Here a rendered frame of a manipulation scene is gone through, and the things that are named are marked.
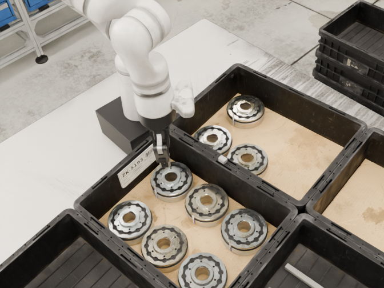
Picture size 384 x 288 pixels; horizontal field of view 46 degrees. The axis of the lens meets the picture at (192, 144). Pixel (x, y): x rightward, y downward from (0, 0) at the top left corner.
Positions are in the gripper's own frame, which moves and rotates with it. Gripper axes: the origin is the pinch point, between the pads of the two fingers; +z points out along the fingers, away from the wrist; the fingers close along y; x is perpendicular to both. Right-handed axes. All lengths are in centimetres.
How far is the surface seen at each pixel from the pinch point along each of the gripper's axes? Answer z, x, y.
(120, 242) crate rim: 7.2, -10.2, 17.2
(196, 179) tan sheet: 17.2, 5.9, -4.2
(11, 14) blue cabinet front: 65, -92, -164
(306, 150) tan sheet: 17.2, 34.6, -10.4
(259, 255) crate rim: 7.2, 17.4, 22.6
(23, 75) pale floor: 100, -97, -155
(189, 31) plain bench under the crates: 30, 7, -84
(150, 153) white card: 10.6, -4.8, -8.5
